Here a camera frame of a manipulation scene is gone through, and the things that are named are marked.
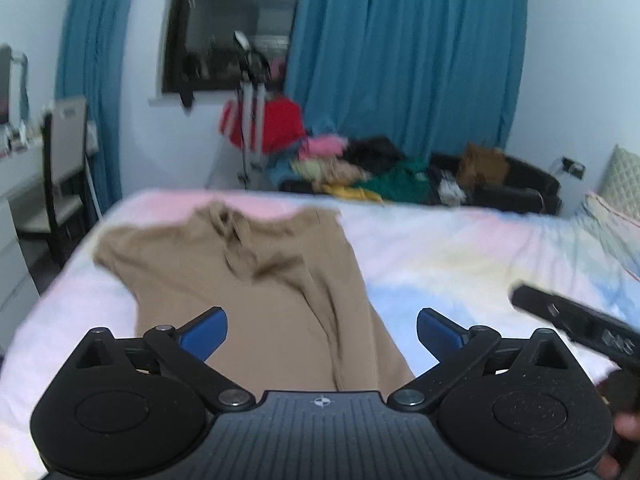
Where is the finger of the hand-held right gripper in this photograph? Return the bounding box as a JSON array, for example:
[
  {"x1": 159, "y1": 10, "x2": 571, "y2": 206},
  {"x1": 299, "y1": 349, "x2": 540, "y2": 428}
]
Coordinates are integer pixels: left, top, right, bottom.
[{"x1": 509, "y1": 283, "x2": 576, "y2": 333}]

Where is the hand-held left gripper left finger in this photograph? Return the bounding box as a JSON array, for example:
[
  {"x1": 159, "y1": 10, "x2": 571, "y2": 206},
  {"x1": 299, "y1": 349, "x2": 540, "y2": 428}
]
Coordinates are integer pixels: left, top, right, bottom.
[{"x1": 59, "y1": 306, "x2": 257, "y2": 413}]

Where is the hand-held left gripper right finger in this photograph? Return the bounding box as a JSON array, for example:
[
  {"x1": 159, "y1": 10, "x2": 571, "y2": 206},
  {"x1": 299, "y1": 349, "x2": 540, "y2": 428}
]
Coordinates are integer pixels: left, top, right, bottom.
[{"x1": 386, "y1": 307, "x2": 583, "y2": 416}]

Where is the tan garment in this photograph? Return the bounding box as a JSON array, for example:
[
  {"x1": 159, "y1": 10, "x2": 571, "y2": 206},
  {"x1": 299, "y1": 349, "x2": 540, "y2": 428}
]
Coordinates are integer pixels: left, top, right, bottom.
[{"x1": 92, "y1": 200, "x2": 417, "y2": 393}]

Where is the person's right hand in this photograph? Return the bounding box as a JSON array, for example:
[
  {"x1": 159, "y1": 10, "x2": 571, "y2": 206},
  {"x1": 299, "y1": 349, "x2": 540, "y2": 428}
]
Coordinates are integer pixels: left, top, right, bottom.
[{"x1": 597, "y1": 411, "x2": 640, "y2": 480}]

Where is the pastel bed sheet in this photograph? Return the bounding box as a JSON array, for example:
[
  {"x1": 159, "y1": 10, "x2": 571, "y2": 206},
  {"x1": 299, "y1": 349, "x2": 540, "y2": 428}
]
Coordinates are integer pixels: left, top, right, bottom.
[{"x1": 0, "y1": 189, "x2": 640, "y2": 480}]

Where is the pastel pillow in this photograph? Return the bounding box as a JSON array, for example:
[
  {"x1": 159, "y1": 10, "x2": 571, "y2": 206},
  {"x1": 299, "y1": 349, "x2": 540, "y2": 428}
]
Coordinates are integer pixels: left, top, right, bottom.
[{"x1": 575, "y1": 191, "x2": 640, "y2": 281}]

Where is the black sofa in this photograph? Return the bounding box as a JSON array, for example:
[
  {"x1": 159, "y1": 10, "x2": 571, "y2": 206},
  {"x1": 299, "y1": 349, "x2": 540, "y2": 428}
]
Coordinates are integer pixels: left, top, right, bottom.
[{"x1": 279, "y1": 152, "x2": 563, "y2": 217}]

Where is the white patterned garment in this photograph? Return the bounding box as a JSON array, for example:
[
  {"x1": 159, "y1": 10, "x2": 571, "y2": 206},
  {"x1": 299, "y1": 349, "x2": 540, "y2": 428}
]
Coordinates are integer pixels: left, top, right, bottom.
[{"x1": 437, "y1": 180, "x2": 468, "y2": 206}]

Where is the brown paper bag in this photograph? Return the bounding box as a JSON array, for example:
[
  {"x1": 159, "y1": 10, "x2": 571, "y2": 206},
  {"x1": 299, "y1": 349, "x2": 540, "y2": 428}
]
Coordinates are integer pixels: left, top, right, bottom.
[{"x1": 457, "y1": 142, "x2": 508, "y2": 191}]

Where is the green garment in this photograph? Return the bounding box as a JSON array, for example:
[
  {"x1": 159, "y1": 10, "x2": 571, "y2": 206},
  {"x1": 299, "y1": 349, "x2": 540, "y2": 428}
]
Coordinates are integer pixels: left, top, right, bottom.
[{"x1": 360, "y1": 159, "x2": 431, "y2": 204}]

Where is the yellow garment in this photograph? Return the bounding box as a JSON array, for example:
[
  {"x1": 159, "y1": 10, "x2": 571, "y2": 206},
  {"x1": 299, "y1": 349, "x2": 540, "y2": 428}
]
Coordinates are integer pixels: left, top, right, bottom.
[{"x1": 320, "y1": 184, "x2": 383, "y2": 204}]

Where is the blue garment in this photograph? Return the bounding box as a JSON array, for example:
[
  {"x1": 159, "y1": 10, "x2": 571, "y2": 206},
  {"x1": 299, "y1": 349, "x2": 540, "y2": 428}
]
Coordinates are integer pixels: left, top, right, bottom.
[{"x1": 267, "y1": 159, "x2": 301, "y2": 187}]

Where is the khaki garment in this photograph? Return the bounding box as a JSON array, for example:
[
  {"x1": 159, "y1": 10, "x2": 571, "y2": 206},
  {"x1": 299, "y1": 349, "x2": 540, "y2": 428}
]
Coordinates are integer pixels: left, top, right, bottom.
[{"x1": 325, "y1": 162, "x2": 373, "y2": 186}]

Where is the black garment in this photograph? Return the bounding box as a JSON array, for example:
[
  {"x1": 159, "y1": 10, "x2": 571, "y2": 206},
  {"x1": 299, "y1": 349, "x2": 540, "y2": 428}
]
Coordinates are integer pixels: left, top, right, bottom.
[{"x1": 345, "y1": 136, "x2": 406, "y2": 173}]

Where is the yellow-green garment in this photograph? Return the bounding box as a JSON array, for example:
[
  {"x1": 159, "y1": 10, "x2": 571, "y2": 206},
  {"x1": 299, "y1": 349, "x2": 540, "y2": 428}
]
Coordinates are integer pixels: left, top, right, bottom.
[{"x1": 291, "y1": 159, "x2": 331, "y2": 181}]

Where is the white dressing table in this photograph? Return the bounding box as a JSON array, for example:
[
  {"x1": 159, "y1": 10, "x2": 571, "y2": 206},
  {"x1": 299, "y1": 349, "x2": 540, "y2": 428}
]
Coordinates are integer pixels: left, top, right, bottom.
[{"x1": 0, "y1": 145, "x2": 51, "y2": 331}]

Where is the pink garment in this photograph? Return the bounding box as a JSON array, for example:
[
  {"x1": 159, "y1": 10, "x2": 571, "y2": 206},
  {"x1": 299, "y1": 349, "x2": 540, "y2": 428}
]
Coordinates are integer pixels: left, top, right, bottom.
[{"x1": 299, "y1": 135, "x2": 348, "y2": 158}]

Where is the red garment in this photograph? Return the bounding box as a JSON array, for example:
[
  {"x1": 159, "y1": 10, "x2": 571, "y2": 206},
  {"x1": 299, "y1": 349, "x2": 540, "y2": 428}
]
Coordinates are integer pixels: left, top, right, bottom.
[{"x1": 220, "y1": 99, "x2": 307, "y2": 155}]

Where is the garment steamer stand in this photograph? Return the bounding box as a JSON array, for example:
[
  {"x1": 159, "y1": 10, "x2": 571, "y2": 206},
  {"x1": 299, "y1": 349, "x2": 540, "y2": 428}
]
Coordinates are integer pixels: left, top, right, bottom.
[{"x1": 232, "y1": 30, "x2": 273, "y2": 188}]

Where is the beige black chair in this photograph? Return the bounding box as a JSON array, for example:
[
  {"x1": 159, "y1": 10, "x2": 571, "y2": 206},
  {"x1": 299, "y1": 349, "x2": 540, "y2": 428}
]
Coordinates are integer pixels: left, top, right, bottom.
[{"x1": 17, "y1": 96, "x2": 103, "y2": 271}]

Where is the black hanging cloth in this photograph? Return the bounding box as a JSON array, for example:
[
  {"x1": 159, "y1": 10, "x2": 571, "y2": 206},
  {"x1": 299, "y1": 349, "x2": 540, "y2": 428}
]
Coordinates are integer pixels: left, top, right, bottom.
[{"x1": 180, "y1": 55, "x2": 196, "y2": 108}]

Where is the wide blue curtain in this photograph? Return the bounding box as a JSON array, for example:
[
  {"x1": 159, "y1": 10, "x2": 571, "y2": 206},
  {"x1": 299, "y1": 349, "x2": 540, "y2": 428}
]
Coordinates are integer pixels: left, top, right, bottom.
[{"x1": 284, "y1": 0, "x2": 528, "y2": 161}]

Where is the narrow blue curtain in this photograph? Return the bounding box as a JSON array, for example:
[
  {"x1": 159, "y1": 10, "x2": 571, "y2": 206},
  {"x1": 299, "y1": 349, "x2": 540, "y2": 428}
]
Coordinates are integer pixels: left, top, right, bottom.
[{"x1": 54, "y1": 0, "x2": 143, "y2": 218}]

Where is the wavy vanity mirror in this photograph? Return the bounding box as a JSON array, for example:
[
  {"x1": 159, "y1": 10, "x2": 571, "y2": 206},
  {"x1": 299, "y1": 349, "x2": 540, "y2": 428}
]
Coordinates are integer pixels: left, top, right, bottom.
[{"x1": 0, "y1": 44, "x2": 30, "y2": 128}]

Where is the black framed window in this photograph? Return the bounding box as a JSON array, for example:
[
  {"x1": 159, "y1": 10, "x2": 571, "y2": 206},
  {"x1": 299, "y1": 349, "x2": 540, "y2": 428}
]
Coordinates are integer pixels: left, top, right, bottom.
[{"x1": 147, "y1": 0, "x2": 306, "y2": 107}]

